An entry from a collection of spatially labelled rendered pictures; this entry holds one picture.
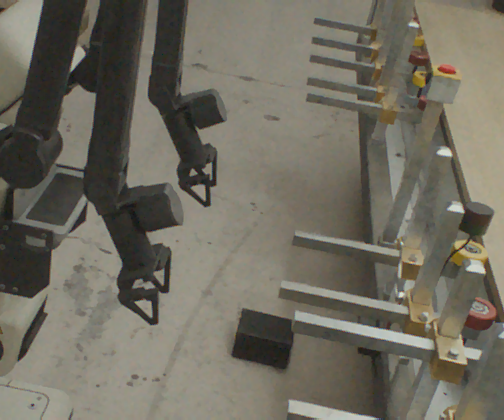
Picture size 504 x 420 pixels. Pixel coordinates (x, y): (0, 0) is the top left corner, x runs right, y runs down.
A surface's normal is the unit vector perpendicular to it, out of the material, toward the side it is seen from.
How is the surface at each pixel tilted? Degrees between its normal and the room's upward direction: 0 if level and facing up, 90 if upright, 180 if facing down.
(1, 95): 90
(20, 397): 0
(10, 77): 90
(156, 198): 91
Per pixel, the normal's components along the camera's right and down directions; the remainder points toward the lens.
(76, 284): 0.16, -0.83
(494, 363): -0.14, 0.52
